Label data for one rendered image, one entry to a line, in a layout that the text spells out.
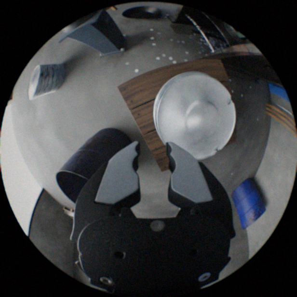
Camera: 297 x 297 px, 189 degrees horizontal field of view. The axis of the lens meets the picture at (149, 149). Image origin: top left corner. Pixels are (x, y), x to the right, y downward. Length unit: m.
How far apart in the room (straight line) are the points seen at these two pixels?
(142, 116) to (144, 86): 0.10
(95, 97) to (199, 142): 0.69
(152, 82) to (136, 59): 0.42
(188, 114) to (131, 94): 0.18
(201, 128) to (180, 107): 0.09
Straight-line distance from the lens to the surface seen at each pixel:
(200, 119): 0.31
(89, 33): 0.52
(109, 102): 0.73
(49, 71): 0.92
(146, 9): 1.15
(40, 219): 4.12
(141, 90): 0.32
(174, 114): 0.29
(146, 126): 0.34
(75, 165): 0.43
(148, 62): 0.71
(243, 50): 0.47
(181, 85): 0.30
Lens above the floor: 0.67
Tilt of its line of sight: 58 degrees down
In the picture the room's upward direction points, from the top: 179 degrees counter-clockwise
